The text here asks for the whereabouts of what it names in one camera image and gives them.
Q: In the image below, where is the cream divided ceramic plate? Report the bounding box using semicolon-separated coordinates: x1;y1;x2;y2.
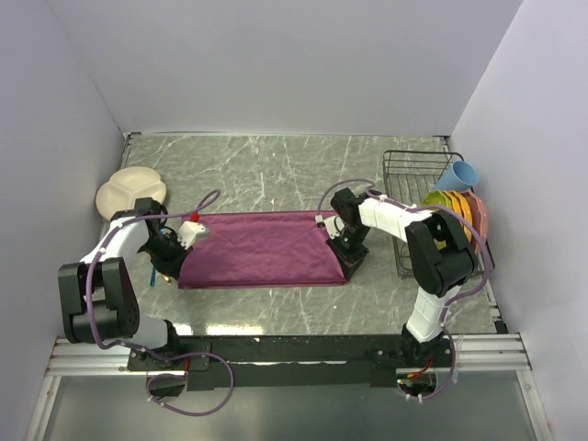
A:
95;166;167;221

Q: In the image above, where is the black wire dish rack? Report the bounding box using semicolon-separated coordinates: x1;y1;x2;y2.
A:
382;150;489;258

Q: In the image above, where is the light blue plastic cup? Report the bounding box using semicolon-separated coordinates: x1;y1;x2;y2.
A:
433;161;479;192

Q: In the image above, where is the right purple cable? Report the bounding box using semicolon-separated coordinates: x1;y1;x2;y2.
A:
316;178;489;405

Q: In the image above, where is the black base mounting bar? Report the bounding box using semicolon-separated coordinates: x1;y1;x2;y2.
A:
127;334;452;391

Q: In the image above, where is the purple cloth napkin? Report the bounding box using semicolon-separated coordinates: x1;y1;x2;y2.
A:
178;211;346;289

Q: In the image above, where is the pink scalloped plate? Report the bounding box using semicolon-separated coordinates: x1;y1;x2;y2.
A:
461;190;490;243

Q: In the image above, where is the orange scalloped plate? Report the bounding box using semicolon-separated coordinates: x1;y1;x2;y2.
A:
441;190;472;222

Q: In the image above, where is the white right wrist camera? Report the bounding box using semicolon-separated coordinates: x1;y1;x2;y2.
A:
315;214;345;239

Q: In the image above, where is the green scalloped plate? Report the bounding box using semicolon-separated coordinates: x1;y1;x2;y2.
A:
421;190;453;212

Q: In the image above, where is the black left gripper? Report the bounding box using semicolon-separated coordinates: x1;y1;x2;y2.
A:
140;231;192;278

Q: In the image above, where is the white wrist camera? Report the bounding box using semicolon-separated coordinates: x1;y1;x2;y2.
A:
315;214;345;239
177;213;209;249

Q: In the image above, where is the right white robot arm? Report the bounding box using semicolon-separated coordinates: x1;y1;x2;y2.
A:
315;187;478;367

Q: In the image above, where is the aluminium frame rail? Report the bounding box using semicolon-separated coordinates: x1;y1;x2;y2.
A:
46;334;531;377

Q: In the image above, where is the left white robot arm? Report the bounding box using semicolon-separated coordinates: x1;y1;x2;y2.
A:
58;198;191;369

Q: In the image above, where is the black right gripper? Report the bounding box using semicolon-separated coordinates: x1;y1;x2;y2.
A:
326;225;371;279

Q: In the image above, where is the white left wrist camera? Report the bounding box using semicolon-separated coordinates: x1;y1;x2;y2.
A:
177;213;209;249

